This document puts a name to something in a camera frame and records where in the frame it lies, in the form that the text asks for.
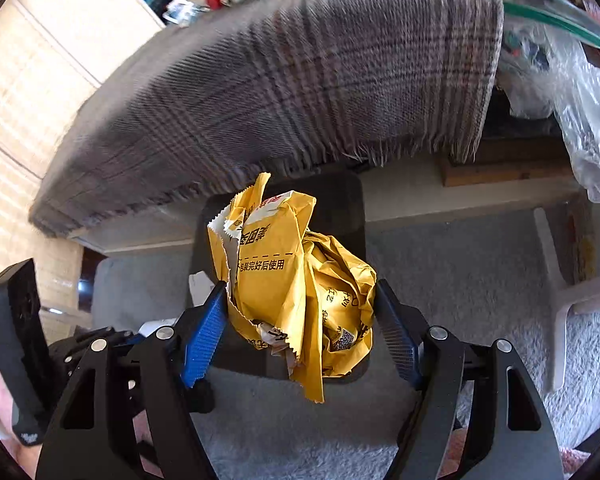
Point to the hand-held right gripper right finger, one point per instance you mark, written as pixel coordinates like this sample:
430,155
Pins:
395,332

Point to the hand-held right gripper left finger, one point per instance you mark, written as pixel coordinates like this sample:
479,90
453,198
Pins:
205,340

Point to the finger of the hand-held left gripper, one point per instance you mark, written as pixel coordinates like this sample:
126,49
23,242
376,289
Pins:
80,341

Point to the white tissue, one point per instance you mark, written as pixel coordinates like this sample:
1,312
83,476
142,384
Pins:
201,287

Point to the yellow paper bag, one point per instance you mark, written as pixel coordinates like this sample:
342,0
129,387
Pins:
280,260

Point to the black trash bin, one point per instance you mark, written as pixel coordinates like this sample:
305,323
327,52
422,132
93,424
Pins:
340,210

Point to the grey fluffy rug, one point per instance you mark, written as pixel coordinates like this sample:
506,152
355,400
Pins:
470,270

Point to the white plastic stand leg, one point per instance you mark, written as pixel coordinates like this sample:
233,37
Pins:
555,310

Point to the grey plaid tablecloth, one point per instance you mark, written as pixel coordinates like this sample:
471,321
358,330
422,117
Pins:
280,85

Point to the clear plastic bag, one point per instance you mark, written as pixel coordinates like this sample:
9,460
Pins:
580,110

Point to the glass table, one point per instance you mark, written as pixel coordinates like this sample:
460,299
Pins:
560,15

